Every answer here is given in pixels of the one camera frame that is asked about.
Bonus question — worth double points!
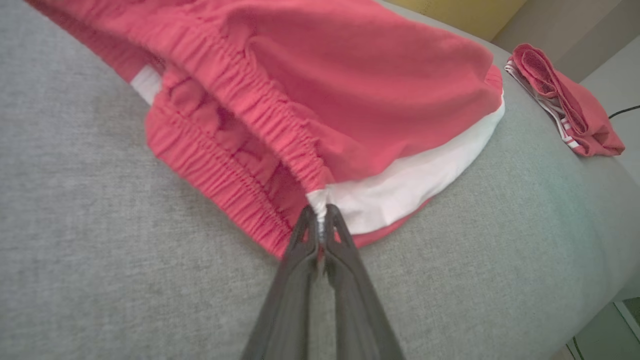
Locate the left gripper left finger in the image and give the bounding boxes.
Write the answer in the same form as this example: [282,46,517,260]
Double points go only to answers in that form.
[241,205,321,360]

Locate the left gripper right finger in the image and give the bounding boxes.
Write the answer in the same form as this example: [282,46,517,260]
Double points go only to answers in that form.
[322,204,406,360]

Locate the red shorts with white trim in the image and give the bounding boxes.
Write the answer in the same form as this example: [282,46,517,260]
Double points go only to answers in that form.
[504,43,626,158]
[24,0,506,261]

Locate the grey sofa seat cushion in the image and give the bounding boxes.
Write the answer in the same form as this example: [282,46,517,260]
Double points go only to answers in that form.
[0,0,640,360]

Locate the yellow sofa cushion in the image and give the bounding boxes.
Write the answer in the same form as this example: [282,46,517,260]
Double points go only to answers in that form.
[382,0,528,43]

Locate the grey sofa side cushion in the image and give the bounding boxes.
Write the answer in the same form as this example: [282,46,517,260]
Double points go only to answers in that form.
[492,0,640,83]

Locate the black floor cable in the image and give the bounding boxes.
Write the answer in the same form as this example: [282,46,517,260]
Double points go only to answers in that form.
[607,105,640,120]

